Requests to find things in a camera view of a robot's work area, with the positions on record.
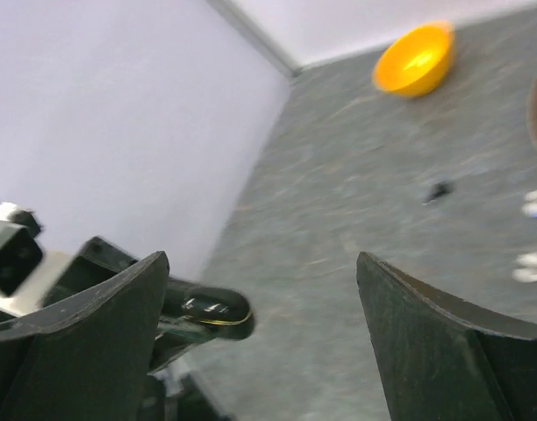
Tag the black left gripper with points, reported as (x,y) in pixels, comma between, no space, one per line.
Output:
(97,261)

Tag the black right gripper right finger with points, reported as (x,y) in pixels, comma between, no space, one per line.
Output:
(442,358)

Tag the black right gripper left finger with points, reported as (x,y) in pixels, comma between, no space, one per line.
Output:
(87,356)

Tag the black earbud charging case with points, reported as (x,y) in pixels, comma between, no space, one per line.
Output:
(196,313)

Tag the black earbud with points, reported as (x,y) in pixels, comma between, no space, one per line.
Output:
(437,191)

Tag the orange plastic bowl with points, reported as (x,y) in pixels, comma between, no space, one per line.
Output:
(416,63)

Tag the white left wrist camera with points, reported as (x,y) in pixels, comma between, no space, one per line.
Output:
(28,273)

